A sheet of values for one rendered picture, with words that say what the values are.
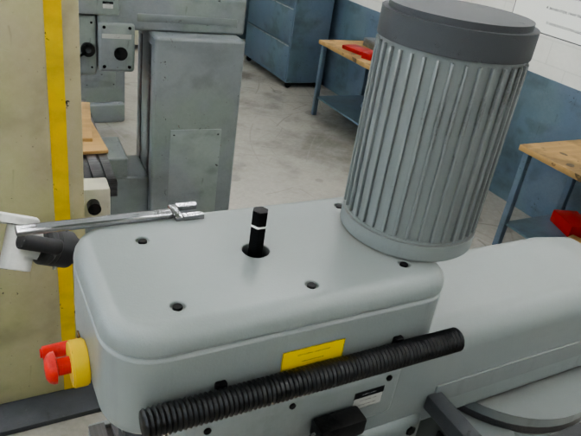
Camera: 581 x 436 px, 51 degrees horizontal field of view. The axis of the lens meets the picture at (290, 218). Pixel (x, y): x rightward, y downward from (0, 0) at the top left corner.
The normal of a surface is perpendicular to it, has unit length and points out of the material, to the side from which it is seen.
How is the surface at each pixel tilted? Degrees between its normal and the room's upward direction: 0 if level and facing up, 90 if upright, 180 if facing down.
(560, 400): 0
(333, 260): 0
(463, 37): 90
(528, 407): 0
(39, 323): 90
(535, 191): 90
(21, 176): 90
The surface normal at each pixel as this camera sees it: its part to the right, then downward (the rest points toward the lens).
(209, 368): 0.46, 0.48
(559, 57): -0.88, 0.11
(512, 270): 0.14, -0.87
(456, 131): 0.04, 0.48
